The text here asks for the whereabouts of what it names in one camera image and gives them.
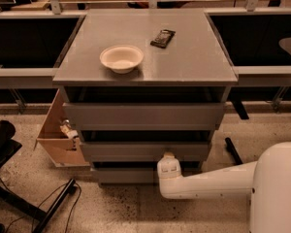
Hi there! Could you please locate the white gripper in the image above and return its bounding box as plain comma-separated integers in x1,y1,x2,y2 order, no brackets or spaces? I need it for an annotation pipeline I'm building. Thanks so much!
157,152,181,179

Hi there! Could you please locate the grey drawer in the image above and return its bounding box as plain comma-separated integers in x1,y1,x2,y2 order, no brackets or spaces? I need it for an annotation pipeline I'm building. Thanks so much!
63,103,224,130
81,142,211,162
91,168,158,184

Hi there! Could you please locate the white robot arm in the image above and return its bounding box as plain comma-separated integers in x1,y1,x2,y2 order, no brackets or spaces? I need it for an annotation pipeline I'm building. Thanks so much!
157,142,291,233

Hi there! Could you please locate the grey bottom drawer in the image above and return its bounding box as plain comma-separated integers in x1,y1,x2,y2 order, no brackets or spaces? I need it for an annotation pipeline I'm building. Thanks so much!
91,168,158,184

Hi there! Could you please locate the grey drawer cabinet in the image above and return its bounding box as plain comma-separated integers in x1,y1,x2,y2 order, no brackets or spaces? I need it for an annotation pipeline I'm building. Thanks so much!
53,9,238,174

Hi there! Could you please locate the grey top drawer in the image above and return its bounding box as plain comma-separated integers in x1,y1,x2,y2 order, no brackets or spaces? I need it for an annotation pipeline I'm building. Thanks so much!
63,103,224,130

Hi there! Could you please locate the black stand leg right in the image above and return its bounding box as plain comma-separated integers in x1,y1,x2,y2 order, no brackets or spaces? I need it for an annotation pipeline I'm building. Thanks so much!
225,138,243,165

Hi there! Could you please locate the black stand leg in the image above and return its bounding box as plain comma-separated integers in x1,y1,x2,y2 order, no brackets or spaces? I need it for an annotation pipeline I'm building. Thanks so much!
225,138,243,165
0,179,77,233

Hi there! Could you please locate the wooden box on floor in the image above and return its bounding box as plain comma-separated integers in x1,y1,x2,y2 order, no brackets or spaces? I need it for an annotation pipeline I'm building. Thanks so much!
37,91,88,167

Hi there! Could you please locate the white paper bowl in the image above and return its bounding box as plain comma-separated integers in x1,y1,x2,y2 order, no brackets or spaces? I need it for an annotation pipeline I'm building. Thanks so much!
100,45,145,74

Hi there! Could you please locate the black snack packet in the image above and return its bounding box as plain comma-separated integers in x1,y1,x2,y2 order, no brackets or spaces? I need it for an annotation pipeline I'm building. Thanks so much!
150,29,176,49

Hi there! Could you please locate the black office chair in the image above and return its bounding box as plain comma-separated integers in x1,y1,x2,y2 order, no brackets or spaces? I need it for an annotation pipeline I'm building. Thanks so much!
0,120,22,168

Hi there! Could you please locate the black stand leg left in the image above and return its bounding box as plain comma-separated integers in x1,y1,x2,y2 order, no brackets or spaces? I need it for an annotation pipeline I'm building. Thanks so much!
0,179,77,233

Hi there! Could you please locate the black floor cable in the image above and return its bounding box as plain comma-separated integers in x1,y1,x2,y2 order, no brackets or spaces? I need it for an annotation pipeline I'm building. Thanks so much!
0,170,82,233

